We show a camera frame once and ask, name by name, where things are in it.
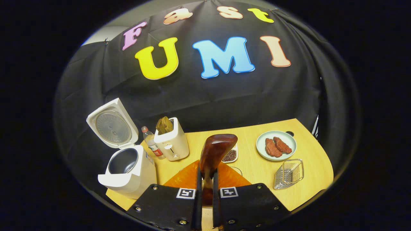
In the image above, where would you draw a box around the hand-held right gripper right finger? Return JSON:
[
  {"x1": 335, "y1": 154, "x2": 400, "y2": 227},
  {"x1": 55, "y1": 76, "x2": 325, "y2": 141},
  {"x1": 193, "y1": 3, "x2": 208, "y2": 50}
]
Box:
[{"x1": 212, "y1": 160, "x2": 291, "y2": 231}]

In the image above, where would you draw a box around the clear plastic bottle red label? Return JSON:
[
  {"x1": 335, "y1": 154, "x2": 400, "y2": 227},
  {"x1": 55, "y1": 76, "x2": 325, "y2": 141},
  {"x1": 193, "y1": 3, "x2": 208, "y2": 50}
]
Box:
[{"x1": 141, "y1": 126, "x2": 166, "y2": 160}]

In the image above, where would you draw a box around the white toaster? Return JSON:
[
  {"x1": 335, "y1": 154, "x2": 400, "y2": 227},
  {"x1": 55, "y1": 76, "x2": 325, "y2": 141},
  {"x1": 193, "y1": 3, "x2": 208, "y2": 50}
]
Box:
[{"x1": 154, "y1": 117, "x2": 190, "y2": 161}]

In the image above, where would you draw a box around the black backdrop cloth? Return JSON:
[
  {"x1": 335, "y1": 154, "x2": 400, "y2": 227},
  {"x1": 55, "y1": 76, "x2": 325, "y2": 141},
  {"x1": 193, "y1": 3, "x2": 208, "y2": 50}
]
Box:
[{"x1": 54, "y1": 0, "x2": 358, "y2": 206}]

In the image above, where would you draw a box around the white metal rack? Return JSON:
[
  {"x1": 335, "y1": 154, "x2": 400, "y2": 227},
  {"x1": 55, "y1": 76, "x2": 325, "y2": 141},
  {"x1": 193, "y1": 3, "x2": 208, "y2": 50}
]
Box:
[{"x1": 311, "y1": 114, "x2": 320, "y2": 140}]

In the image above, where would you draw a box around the brown wooden spoon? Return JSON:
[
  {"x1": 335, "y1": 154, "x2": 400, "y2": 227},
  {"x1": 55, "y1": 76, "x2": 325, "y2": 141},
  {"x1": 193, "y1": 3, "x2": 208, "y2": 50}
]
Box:
[{"x1": 200, "y1": 134, "x2": 238, "y2": 206}]

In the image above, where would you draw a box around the white divided grain dish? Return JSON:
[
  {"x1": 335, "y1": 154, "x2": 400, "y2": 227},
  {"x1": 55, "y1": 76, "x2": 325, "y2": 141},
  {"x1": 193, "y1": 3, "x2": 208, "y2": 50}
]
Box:
[{"x1": 222, "y1": 144, "x2": 239, "y2": 163}]

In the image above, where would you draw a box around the metal wire chopstick holder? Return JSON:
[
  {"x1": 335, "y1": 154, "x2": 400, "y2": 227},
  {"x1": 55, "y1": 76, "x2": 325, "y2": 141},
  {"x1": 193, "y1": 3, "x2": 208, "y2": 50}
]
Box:
[{"x1": 273, "y1": 159, "x2": 304, "y2": 190}]

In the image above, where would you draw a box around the pale green plate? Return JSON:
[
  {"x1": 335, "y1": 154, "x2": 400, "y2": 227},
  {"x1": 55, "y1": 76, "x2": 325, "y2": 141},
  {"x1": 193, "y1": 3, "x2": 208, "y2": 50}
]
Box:
[{"x1": 256, "y1": 131, "x2": 297, "y2": 161}]

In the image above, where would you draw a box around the red meat piece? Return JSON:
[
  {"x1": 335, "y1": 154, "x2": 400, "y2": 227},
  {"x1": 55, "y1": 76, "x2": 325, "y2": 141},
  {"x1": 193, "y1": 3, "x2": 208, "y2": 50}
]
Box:
[
  {"x1": 265, "y1": 138, "x2": 283, "y2": 158},
  {"x1": 273, "y1": 137, "x2": 293, "y2": 154}
]

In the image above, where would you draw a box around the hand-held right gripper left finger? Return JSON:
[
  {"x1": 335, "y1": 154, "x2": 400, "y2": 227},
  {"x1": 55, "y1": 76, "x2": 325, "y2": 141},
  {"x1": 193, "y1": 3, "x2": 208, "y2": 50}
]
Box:
[{"x1": 126, "y1": 160, "x2": 203, "y2": 231}]

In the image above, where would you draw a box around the white rice cooker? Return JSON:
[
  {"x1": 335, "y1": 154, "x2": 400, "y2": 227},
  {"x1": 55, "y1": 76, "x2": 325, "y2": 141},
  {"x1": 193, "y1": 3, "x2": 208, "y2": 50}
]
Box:
[{"x1": 86, "y1": 98, "x2": 158, "y2": 199}]

